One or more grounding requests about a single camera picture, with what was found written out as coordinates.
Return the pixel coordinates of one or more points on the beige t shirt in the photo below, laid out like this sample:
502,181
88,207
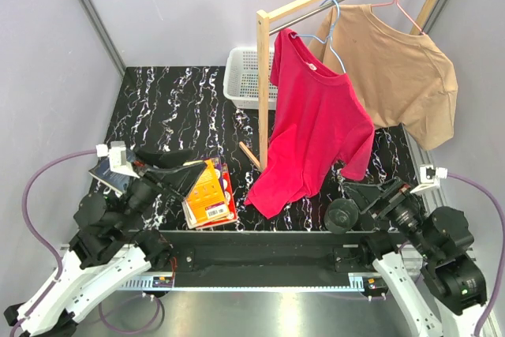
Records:
400,79

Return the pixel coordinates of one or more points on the black cylindrical cup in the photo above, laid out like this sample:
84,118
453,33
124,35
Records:
341,215

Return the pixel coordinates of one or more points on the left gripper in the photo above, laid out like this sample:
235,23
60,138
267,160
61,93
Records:
173,181

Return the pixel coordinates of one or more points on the purple book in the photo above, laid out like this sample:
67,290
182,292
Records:
218,166

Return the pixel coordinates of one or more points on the wooden clothes rack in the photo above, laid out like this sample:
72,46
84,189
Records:
423,23

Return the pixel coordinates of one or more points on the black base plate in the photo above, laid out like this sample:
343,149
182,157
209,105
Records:
245,261

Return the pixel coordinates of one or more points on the blue wire hanger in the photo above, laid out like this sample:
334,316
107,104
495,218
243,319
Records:
329,39

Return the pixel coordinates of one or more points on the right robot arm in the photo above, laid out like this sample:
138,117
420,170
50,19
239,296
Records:
442,238

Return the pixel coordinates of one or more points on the dark blue book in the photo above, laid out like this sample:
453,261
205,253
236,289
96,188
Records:
115,182

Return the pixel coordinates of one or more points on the white plastic basket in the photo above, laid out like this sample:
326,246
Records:
240,82

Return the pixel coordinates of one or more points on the red t shirt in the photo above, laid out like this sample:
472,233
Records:
319,121

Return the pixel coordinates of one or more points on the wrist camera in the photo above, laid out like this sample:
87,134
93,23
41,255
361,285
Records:
114,157
429,178

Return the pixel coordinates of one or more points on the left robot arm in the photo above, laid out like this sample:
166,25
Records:
106,252

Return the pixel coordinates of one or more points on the orange book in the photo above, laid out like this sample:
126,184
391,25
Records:
206,193

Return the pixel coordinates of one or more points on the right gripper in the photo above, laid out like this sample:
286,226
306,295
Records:
389,193

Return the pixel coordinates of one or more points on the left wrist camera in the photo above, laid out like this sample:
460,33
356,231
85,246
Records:
114,157

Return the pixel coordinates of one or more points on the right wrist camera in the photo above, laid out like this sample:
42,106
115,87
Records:
429,178

